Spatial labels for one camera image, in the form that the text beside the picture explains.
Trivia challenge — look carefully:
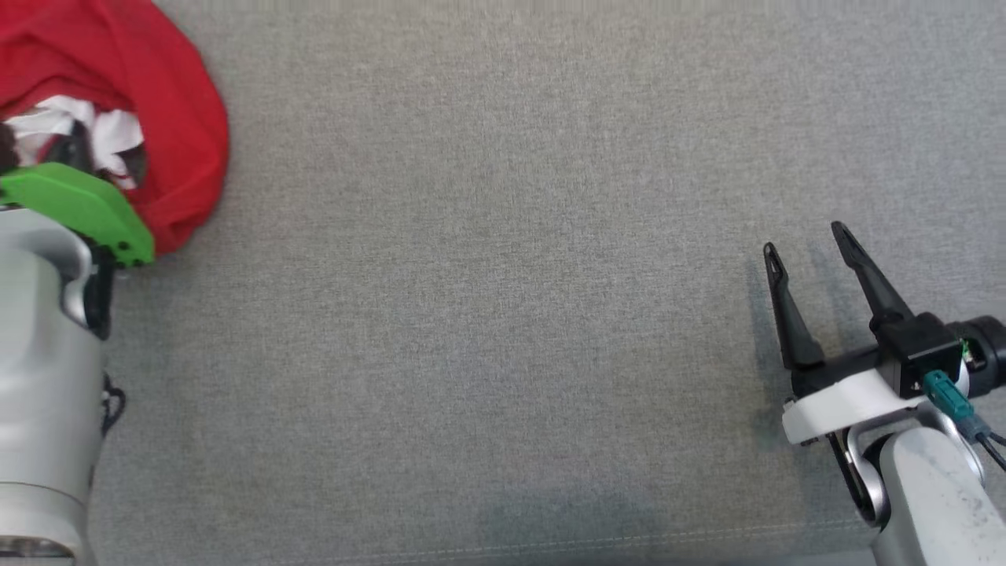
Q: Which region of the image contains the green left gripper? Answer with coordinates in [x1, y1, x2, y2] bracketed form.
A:
[0, 163, 156, 269]

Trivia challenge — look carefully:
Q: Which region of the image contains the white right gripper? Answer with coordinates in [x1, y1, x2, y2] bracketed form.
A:
[763, 222, 937, 447]

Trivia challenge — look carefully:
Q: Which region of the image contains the red and white shirt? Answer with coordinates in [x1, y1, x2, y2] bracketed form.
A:
[0, 0, 231, 257]

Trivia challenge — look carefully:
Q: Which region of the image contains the grey fabric sofa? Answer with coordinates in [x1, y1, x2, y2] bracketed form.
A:
[0, 0, 1006, 566]

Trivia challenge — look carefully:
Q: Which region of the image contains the teal right camera cable plug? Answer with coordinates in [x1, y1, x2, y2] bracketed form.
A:
[921, 369, 1006, 472]

